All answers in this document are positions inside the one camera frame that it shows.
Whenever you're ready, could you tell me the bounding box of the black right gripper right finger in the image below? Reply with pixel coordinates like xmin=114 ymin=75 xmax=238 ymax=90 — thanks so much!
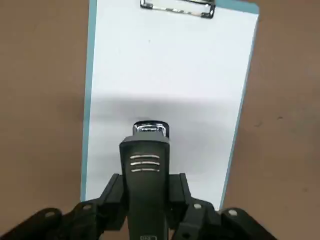
xmin=167 ymin=172 xmax=279 ymax=240

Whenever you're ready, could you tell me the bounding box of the blue clipboard with metal clip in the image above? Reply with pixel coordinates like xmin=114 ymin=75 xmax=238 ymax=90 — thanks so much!
xmin=80 ymin=0 xmax=261 ymax=211

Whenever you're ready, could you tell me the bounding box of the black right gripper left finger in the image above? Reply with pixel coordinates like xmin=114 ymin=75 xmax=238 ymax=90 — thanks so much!
xmin=0 ymin=173 xmax=131 ymax=240

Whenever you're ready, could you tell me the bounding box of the black stapler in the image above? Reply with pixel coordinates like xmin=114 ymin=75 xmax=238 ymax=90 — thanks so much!
xmin=118 ymin=120 xmax=174 ymax=240

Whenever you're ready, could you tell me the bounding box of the white paper sheet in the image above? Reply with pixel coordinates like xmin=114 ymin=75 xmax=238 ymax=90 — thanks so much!
xmin=85 ymin=0 xmax=260 ymax=210

